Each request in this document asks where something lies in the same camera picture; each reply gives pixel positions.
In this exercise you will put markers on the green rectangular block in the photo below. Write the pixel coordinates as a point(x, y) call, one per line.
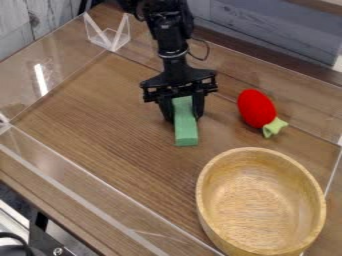
point(185, 122)

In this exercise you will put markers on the clear acrylic corner bracket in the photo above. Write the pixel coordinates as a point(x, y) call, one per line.
point(109, 38)

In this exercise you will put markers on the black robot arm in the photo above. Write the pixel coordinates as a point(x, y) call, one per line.
point(170, 22)

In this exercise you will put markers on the clear acrylic barrier wall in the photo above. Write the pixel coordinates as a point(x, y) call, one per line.
point(117, 225)

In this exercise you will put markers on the black metal table leg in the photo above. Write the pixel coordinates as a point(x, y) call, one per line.
point(40, 241)

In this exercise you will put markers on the red plush strawberry toy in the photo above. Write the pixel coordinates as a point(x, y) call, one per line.
point(258, 112)

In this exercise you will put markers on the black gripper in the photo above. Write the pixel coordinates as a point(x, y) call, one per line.
point(178, 80)

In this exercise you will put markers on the light brown wooden bowl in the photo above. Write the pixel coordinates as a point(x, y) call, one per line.
point(260, 202)

